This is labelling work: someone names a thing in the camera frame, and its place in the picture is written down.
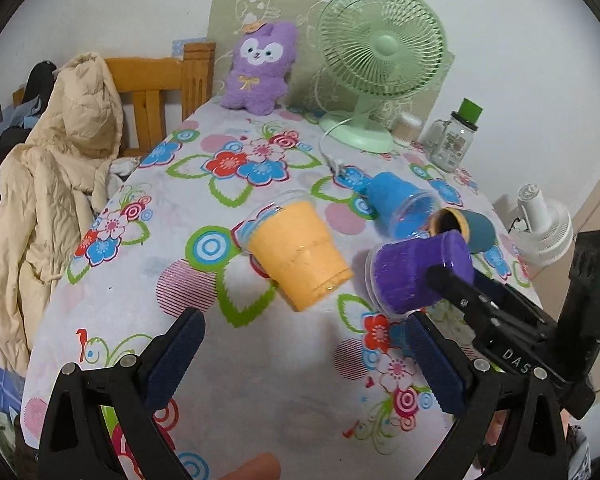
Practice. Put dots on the white floor fan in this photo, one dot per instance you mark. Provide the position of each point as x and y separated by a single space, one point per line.
543 230

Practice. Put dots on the orange plastic cup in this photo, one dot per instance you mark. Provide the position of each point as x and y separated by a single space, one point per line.
294 247

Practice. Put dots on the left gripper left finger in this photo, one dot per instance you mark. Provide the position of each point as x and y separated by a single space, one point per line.
75 443

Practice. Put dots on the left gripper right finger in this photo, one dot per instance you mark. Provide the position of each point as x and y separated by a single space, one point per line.
532 443

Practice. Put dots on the purple plastic cup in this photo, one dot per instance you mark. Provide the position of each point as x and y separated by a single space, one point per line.
396 272

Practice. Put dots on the blue plastic cup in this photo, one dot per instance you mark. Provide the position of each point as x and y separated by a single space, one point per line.
402 208

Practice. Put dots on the teal cup with yellow rim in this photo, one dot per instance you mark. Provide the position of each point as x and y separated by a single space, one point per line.
477 230

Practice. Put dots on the beige puffer jacket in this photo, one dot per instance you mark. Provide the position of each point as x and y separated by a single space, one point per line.
51 188

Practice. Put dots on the wooden chair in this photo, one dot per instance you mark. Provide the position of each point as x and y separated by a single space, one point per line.
150 95

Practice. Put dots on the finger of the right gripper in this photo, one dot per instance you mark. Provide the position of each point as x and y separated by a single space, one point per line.
453 288

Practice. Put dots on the cotton swab container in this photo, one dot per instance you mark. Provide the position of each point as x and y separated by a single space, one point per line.
407 129

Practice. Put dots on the floral tablecloth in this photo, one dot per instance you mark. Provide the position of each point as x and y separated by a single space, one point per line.
329 390

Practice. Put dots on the beige patterned placemat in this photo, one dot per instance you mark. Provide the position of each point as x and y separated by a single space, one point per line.
310 85

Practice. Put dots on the green desk fan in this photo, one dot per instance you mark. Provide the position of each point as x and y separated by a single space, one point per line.
380 50

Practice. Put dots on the glass mason jar green lid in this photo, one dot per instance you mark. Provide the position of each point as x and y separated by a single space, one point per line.
447 140

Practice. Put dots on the purple plush toy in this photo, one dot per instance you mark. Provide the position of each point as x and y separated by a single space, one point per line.
262 60

